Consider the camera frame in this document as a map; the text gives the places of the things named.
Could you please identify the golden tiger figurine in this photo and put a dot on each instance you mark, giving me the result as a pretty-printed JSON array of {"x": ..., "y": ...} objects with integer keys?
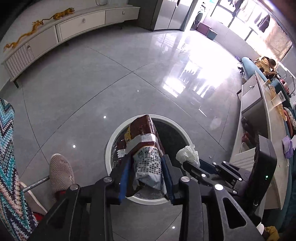
[{"x": 63, "y": 14}]

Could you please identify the white washing machine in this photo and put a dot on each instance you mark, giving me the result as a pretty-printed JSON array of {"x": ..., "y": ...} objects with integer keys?
[{"x": 199, "y": 19}]

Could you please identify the dark hanging garment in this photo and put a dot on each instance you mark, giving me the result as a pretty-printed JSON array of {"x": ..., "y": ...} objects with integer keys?
[{"x": 264, "y": 23}]

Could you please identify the white coffee table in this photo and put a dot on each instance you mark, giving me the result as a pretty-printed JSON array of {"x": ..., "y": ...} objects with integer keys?
[{"x": 275, "y": 132}]

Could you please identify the plain grey drawer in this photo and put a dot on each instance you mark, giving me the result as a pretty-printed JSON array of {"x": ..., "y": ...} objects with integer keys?
[{"x": 122, "y": 15}]

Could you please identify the zigzag knit blanket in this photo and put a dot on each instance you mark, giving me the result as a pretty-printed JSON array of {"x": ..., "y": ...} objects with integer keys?
[{"x": 11, "y": 185}]

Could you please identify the clear glass tray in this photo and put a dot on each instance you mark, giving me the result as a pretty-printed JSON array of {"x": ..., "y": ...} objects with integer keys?
[{"x": 278, "y": 99}]

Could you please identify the purple cloth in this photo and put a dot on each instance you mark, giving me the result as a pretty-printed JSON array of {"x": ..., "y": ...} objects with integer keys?
[{"x": 288, "y": 147}]

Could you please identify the white television cabinet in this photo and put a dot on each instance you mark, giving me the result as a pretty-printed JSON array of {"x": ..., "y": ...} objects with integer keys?
[{"x": 69, "y": 17}]

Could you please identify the silver double-door fridge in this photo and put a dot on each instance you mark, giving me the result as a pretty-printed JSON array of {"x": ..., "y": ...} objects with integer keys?
[{"x": 166, "y": 14}]

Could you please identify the purple bin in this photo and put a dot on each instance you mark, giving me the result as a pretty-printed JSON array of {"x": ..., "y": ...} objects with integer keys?
[{"x": 205, "y": 27}]

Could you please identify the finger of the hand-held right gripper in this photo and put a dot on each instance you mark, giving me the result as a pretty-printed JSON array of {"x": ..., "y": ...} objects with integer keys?
[
  {"x": 193, "y": 170},
  {"x": 214, "y": 165}
]

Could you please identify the brown snack packet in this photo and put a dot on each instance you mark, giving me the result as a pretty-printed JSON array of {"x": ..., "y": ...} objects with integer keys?
[{"x": 143, "y": 126}]

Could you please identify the white tissue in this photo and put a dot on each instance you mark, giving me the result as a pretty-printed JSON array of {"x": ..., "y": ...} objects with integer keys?
[{"x": 188, "y": 154}]

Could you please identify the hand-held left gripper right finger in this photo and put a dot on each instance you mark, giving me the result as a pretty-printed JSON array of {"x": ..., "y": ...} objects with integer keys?
[{"x": 167, "y": 178}]

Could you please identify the teal bin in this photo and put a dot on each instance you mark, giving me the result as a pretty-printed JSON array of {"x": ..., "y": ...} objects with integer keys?
[{"x": 212, "y": 34}]

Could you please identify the person's beige shoe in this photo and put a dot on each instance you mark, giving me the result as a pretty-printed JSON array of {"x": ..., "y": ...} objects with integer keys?
[{"x": 61, "y": 171}]

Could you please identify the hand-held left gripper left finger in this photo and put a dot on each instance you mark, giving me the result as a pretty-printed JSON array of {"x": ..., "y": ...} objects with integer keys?
[{"x": 124, "y": 180}]

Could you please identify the white round trash bin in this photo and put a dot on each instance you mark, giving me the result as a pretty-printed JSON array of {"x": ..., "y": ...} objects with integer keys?
[{"x": 177, "y": 136}]

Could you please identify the golden dragon figurine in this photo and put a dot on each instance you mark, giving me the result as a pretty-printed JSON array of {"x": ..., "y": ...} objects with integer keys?
[{"x": 24, "y": 37}]

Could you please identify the ribbed grey drawer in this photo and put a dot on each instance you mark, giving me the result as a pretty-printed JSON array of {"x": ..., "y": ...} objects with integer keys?
[{"x": 30, "y": 51}]

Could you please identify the yellow cloth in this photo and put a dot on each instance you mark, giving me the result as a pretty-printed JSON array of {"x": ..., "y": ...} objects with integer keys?
[{"x": 272, "y": 233}]

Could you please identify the grey metal rod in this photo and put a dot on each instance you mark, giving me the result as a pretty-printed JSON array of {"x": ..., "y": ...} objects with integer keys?
[{"x": 35, "y": 184}]

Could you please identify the white drawer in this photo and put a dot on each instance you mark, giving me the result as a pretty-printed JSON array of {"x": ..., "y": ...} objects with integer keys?
[{"x": 83, "y": 25}]

